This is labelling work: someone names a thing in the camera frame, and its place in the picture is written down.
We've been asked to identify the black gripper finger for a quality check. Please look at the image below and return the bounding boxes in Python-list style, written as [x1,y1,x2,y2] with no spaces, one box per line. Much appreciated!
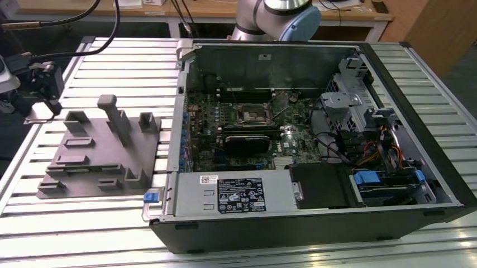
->
[30,62,65,116]

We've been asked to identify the silver square CPU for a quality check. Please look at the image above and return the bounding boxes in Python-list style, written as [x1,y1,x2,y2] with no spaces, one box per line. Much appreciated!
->
[22,100,53,124]

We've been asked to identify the thin metal locking lever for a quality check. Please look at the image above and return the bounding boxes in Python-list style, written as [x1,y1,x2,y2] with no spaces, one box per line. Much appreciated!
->
[228,90,242,112]

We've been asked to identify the CPU socket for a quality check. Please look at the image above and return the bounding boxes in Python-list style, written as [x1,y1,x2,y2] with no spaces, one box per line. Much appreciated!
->
[231,103,276,125]

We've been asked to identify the grey plastic parts rack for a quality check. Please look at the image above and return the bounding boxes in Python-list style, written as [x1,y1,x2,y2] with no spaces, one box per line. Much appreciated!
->
[34,94,163,199]

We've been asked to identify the blue case latch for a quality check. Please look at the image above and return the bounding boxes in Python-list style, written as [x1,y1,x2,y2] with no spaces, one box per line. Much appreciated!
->
[143,188,160,203]

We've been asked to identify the silver power supply unit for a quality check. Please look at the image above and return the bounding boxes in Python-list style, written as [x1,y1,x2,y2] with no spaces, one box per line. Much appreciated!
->
[161,170,299,218]

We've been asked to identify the black graphics card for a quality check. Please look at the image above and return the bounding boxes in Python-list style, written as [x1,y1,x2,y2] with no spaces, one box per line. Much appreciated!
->
[221,133,271,157]

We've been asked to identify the small silver heatsink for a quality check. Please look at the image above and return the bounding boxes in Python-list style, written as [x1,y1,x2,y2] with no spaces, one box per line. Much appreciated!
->
[274,156,295,170]

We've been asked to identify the green motherboard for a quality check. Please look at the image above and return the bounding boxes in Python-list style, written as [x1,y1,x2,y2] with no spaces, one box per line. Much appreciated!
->
[184,88,324,173]

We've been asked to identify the black open PC case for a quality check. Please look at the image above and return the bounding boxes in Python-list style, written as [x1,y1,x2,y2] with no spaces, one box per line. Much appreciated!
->
[148,39,477,255]

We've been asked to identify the silver perforated drive cage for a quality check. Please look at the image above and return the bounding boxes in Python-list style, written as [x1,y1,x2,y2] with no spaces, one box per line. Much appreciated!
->
[319,57,375,132]

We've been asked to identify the black plastic drive cover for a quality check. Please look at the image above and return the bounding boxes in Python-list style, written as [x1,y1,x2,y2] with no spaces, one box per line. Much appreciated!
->
[284,163,358,210]

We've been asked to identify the hard disk in blue carrier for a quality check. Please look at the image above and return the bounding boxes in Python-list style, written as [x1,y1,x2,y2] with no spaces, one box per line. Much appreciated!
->
[351,170,418,196]

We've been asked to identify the wooden cabinet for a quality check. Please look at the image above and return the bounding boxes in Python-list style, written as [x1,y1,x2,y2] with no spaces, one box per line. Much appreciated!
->
[379,0,477,82]

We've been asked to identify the black cable brass plug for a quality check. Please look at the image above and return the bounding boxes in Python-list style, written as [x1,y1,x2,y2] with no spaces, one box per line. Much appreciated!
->
[0,0,101,30]

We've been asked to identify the thick black cable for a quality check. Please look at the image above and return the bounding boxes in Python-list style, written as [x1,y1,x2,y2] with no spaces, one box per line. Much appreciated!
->
[30,0,120,59]

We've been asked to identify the wooden desk white frame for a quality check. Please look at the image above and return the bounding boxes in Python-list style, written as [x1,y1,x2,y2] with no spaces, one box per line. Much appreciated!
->
[0,0,395,42]

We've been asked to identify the thin hanging cable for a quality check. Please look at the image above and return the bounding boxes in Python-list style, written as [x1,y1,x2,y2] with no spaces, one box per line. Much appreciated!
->
[169,0,195,39]

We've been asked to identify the orange red wire bundle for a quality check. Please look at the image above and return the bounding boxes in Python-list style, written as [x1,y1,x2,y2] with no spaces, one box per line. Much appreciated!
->
[355,124,407,170]

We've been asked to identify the silver disk bay frame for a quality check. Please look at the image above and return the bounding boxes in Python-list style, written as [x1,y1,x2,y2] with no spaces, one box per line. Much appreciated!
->
[347,164,439,209]

